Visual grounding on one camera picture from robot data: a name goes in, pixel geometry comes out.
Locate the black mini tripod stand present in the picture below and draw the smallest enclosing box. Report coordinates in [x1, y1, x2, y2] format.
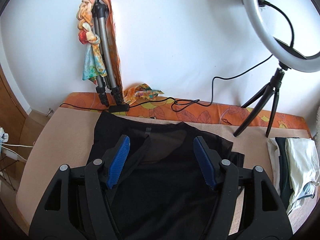
[233, 62, 289, 138]

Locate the silver folded tripod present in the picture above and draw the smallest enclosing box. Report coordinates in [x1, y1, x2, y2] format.
[92, 0, 124, 106]

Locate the orange floral bed sheet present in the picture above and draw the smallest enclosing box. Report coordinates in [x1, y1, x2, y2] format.
[60, 92, 309, 132]

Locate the stack of folded clothes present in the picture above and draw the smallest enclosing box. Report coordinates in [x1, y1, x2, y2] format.
[267, 137, 319, 214]

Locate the beige towel mat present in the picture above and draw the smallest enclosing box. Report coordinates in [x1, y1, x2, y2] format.
[16, 106, 313, 233]

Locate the black gooseneck phone holder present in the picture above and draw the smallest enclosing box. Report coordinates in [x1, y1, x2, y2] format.
[257, 0, 307, 60]

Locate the black sheer garment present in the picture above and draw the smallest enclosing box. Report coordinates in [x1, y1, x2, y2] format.
[88, 112, 245, 239]

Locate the white ring light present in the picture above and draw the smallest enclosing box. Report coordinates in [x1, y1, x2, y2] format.
[242, 0, 319, 73]

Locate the wooden door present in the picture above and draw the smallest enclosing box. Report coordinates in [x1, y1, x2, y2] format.
[0, 68, 26, 145]

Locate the black inline cable controller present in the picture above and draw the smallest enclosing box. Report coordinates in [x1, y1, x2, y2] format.
[108, 104, 130, 113]

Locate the colourful silk scarf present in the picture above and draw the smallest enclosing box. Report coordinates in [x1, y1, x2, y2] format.
[76, 0, 122, 88]

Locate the black power cable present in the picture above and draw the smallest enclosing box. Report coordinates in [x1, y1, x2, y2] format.
[59, 54, 274, 113]

